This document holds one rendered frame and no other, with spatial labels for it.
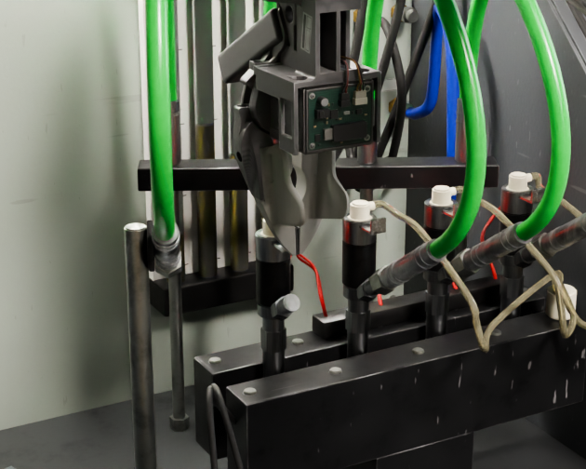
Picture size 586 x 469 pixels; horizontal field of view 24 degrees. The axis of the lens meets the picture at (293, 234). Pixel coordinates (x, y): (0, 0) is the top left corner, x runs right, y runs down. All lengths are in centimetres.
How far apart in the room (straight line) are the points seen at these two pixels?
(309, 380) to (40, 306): 34
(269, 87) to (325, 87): 4
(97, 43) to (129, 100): 7
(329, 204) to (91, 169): 35
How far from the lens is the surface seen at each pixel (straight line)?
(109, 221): 132
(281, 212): 100
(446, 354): 114
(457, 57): 95
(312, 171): 102
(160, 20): 84
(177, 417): 133
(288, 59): 97
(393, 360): 113
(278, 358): 110
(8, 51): 125
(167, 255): 94
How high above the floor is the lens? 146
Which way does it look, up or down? 20 degrees down
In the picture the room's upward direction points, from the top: straight up
